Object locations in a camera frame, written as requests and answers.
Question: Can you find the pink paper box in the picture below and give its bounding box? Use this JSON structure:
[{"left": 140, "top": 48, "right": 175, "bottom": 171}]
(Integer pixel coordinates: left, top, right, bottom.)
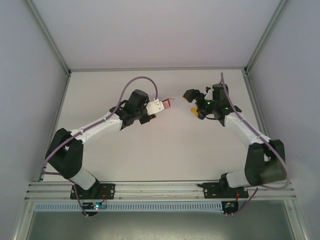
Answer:
[{"left": 161, "top": 97, "right": 177, "bottom": 111}]

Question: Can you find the grey metal panel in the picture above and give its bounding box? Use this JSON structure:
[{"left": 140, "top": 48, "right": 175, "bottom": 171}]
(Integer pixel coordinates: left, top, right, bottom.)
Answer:
[{"left": 24, "top": 211, "right": 297, "bottom": 240}]

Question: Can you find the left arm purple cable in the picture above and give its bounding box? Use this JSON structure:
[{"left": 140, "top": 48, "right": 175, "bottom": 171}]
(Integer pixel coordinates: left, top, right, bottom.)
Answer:
[{"left": 41, "top": 76, "right": 159, "bottom": 218}]

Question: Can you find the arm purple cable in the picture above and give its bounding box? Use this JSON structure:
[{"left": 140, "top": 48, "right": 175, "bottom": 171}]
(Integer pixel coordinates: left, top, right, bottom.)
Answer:
[
  {"left": 219, "top": 72, "right": 291, "bottom": 218},
  {"left": 41, "top": 76, "right": 159, "bottom": 218}
]

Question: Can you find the aluminium table side rail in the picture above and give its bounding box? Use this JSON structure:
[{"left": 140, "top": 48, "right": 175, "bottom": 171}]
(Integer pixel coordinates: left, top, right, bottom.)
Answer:
[
  {"left": 36, "top": 73, "right": 72, "bottom": 182},
  {"left": 242, "top": 69, "right": 281, "bottom": 180}
]

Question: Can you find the aluminium frame crossbar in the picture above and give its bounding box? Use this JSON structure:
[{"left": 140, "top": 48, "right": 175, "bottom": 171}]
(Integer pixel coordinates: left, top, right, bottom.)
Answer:
[{"left": 68, "top": 66, "right": 247, "bottom": 74}]

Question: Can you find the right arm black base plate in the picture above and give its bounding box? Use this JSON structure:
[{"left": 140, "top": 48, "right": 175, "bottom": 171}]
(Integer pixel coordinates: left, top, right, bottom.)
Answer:
[{"left": 201, "top": 182, "right": 250, "bottom": 200}]

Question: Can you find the aluminium frame post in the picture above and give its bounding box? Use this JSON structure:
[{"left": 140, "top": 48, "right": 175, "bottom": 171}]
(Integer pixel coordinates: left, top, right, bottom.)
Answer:
[
  {"left": 24, "top": 0, "right": 73, "bottom": 77},
  {"left": 244, "top": 0, "right": 293, "bottom": 76}
]

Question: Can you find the aluminium mounting rail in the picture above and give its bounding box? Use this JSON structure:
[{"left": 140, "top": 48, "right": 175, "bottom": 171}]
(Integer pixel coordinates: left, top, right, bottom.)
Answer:
[{"left": 24, "top": 178, "right": 298, "bottom": 202}]

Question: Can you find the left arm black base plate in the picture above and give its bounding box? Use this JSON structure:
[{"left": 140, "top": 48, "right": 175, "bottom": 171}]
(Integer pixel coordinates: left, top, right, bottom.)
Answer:
[{"left": 69, "top": 183, "right": 116, "bottom": 201}]

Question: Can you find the left arm red wire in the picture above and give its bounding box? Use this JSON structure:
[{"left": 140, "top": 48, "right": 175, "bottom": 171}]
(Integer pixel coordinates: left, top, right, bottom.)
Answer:
[{"left": 98, "top": 189, "right": 110, "bottom": 203}]

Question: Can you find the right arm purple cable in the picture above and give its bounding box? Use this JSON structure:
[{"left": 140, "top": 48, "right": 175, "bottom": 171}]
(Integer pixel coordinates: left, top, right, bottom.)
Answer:
[{"left": 219, "top": 72, "right": 291, "bottom": 218}]

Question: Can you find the white slotted cable duct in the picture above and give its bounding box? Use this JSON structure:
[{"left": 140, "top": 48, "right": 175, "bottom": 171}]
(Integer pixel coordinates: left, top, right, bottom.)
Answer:
[{"left": 33, "top": 201, "right": 224, "bottom": 213}]

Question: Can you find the aluminium frame leg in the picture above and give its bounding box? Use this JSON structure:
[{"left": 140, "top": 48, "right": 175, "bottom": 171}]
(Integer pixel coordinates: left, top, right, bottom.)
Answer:
[
  {"left": 291, "top": 199, "right": 310, "bottom": 240},
  {"left": 13, "top": 199, "right": 35, "bottom": 240}
]

